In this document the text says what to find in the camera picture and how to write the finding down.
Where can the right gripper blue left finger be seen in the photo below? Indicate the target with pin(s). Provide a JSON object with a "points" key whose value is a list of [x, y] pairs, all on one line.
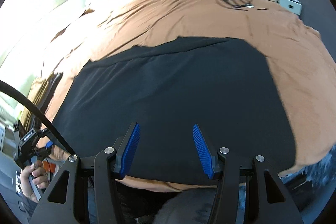
{"points": [[126, 148]]}

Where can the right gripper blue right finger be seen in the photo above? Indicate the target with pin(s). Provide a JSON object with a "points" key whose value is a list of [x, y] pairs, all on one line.
{"points": [[206, 152]]}

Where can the black t-shirt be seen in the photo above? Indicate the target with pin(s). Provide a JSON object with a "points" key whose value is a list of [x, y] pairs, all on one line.
{"points": [[223, 85]]}

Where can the person's left hand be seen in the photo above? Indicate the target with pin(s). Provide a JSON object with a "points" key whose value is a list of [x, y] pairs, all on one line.
{"points": [[33, 175]]}

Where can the person's right patterned leg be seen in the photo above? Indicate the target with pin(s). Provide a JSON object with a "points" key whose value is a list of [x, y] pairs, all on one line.
{"points": [[191, 206]]}

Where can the folded olive brown garment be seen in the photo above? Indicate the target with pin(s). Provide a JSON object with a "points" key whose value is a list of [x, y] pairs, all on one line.
{"points": [[41, 93]]}

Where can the brown bed blanket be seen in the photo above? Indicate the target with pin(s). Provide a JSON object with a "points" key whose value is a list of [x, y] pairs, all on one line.
{"points": [[302, 67]]}

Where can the black rectangular frame device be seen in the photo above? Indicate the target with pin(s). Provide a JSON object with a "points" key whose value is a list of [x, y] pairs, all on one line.
{"points": [[238, 4]]}

